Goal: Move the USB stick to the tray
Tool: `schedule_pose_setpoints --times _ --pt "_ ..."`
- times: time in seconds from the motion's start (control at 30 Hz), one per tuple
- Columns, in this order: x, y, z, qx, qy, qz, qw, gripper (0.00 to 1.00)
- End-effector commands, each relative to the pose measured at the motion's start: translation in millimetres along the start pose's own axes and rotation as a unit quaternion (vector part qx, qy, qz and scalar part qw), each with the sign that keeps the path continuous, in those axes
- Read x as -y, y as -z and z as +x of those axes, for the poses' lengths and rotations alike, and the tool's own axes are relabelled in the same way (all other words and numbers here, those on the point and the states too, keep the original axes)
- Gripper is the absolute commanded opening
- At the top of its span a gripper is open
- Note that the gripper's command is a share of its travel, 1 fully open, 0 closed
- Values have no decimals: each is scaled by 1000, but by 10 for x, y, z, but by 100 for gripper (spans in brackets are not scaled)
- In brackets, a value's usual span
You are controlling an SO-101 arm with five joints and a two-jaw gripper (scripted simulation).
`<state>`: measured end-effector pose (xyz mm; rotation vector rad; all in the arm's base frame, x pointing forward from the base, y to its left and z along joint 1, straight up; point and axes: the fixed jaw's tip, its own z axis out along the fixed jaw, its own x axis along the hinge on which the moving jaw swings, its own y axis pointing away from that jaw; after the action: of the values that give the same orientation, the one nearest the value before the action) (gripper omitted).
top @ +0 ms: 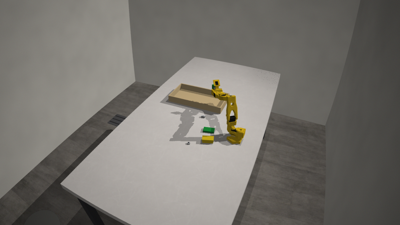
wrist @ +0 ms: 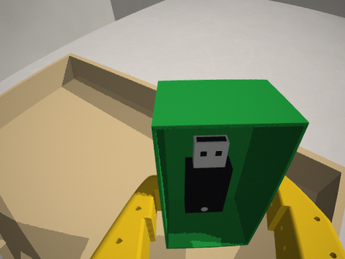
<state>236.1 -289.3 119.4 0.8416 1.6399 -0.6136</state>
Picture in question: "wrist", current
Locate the black usb stick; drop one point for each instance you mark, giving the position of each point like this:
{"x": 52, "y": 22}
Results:
{"x": 207, "y": 174}

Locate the tan open tray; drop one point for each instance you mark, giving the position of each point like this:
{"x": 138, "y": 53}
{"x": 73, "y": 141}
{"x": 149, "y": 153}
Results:
{"x": 76, "y": 143}

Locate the green box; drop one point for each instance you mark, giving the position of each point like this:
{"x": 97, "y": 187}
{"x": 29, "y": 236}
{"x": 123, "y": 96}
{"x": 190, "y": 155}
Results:
{"x": 260, "y": 155}

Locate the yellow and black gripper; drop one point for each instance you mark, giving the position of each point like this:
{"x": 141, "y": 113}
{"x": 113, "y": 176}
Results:
{"x": 301, "y": 229}

